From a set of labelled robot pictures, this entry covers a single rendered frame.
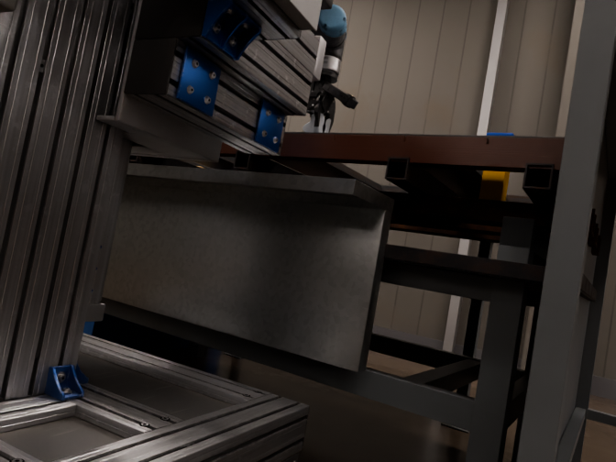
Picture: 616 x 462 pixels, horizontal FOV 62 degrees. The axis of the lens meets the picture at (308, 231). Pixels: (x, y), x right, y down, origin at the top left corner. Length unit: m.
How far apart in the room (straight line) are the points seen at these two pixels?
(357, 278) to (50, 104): 0.67
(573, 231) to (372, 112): 3.64
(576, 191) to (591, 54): 0.18
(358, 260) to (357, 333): 0.15
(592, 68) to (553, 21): 3.52
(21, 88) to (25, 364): 0.41
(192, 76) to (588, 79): 0.57
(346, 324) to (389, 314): 2.84
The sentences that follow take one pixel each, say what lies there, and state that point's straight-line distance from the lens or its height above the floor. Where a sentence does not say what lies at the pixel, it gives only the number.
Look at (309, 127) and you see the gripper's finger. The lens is 1.48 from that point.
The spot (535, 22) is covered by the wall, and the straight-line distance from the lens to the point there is 4.29.
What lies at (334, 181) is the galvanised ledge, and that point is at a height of 0.67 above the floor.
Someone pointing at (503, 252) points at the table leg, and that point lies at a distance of 1.12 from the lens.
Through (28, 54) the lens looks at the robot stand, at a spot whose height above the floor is 0.73.
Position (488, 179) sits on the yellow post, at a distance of 1.27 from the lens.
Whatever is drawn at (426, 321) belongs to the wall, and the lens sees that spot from 3.89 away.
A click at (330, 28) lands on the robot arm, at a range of 1.42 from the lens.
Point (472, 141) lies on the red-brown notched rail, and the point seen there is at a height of 0.82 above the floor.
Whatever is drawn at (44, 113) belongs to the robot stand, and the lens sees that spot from 0.87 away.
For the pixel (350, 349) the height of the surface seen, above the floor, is 0.34.
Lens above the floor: 0.51
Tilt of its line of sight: 3 degrees up
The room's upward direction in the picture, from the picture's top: 10 degrees clockwise
